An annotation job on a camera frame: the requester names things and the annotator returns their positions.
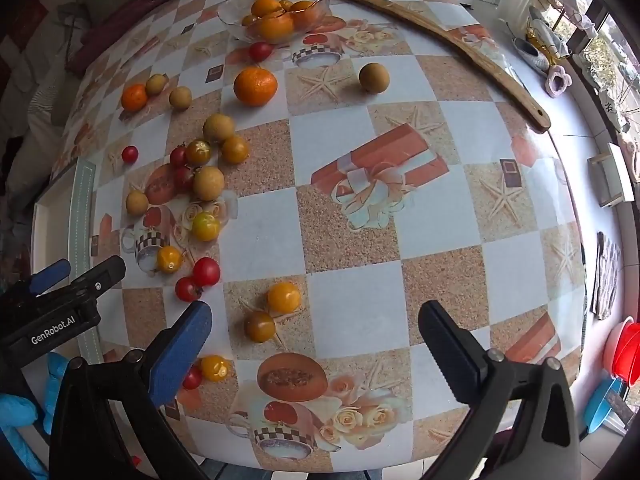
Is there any dark red cloth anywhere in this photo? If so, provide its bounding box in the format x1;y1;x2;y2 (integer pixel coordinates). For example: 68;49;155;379
65;0;201;73

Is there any gold wire shoe rack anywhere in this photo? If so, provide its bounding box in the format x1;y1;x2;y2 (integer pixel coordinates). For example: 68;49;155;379
527;0;601;61

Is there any long wooden back scratcher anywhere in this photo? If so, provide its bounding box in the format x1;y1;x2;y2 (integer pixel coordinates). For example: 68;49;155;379
266;0;552;135

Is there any brownish cherry tomato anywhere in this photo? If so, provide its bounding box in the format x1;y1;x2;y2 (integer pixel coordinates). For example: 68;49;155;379
244;311;277;343
186;139;213;166

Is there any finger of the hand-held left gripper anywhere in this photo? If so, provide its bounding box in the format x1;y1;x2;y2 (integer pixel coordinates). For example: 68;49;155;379
0;256;127;333
0;258;72;311

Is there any blue plastic basin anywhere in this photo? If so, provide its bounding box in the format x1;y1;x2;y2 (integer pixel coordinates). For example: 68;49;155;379
582;377;626;433

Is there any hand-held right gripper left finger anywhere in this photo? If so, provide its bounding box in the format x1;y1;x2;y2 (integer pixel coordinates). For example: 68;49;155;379
48;300;214;480

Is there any person's left hand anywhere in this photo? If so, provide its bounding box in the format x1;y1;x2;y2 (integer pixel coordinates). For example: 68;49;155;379
0;352;69;480

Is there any white wooden stool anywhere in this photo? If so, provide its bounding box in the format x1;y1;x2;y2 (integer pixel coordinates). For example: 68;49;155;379
587;142;636;208

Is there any clear glass bowl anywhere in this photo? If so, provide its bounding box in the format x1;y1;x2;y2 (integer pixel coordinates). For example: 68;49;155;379
217;0;331;45

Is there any silver shoe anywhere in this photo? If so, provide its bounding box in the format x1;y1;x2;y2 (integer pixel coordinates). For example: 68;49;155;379
510;35;556;73

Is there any pink slipper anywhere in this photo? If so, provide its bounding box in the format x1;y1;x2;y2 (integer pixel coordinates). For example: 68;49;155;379
544;65;573;98

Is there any red plastic basin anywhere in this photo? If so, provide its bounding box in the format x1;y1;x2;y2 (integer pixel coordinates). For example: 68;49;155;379
612;320;640;388

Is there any checkered printed tablecloth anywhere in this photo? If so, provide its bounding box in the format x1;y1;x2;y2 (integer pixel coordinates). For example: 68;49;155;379
30;0;588;473

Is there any white cardboard box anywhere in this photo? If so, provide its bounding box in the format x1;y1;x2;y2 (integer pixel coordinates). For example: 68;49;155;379
31;157;108;366

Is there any striped rag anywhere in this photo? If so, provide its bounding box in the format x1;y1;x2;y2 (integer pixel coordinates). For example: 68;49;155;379
590;230;623;321

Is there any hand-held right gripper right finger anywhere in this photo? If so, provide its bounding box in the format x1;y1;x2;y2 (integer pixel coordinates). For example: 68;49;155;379
418;300;582;480

